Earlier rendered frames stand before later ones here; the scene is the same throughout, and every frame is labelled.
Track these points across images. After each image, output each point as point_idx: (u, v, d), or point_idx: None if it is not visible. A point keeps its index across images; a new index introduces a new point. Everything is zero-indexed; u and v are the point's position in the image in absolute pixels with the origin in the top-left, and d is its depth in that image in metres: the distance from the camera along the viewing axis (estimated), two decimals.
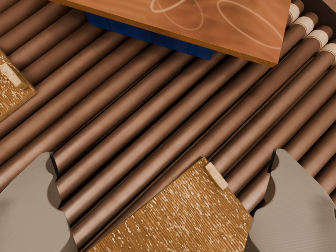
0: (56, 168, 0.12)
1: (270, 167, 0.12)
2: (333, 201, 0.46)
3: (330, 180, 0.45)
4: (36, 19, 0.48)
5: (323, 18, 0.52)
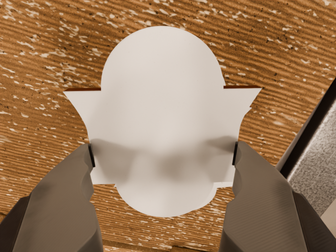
0: (93, 160, 0.12)
1: (233, 160, 0.12)
2: None
3: None
4: None
5: None
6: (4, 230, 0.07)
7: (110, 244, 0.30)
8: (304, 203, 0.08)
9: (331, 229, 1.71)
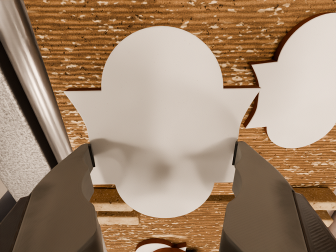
0: (93, 160, 0.12)
1: (233, 160, 0.12)
2: None
3: None
4: None
5: None
6: (4, 230, 0.07)
7: None
8: (304, 203, 0.08)
9: None
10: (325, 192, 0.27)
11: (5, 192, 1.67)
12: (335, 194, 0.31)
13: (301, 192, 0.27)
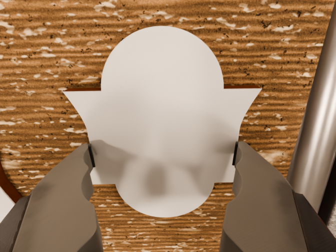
0: (93, 160, 0.12)
1: (234, 160, 0.12)
2: None
3: None
4: None
5: None
6: (4, 230, 0.07)
7: None
8: (304, 203, 0.08)
9: None
10: None
11: None
12: None
13: None
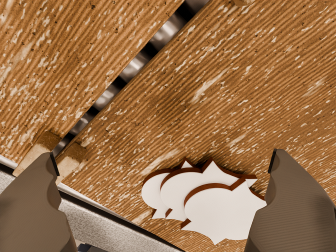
0: (56, 168, 0.12)
1: (270, 167, 0.12)
2: None
3: None
4: None
5: None
6: None
7: (115, 79, 0.20)
8: None
9: None
10: None
11: None
12: None
13: None
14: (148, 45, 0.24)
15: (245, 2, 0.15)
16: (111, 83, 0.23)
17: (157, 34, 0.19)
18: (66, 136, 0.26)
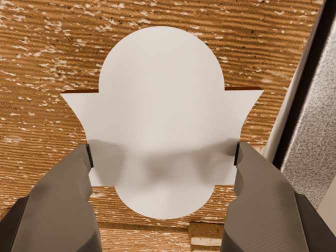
0: (91, 160, 0.12)
1: (235, 160, 0.12)
2: None
3: None
4: None
5: None
6: (2, 231, 0.07)
7: (131, 228, 0.32)
8: (306, 204, 0.08)
9: None
10: None
11: None
12: None
13: None
14: None
15: None
16: None
17: None
18: None
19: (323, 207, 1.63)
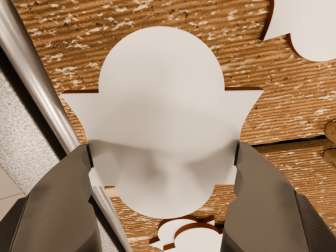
0: (91, 160, 0.12)
1: (235, 160, 0.12)
2: None
3: None
4: None
5: None
6: (2, 231, 0.07)
7: None
8: (306, 204, 0.08)
9: None
10: None
11: None
12: None
13: None
14: None
15: (335, 168, 0.23)
16: None
17: None
18: None
19: None
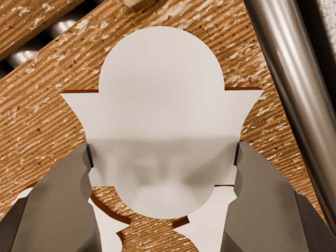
0: (91, 160, 0.12)
1: (235, 160, 0.12)
2: None
3: None
4: None
5: None
6: (2, 231, 0.07)
7: (27, 59, 0.16)
8: (306, 204, 0.08)
9: None
10: None
11: None
12: None
13: None
14: None
15: None
16: None
17: None
18: None
19: None
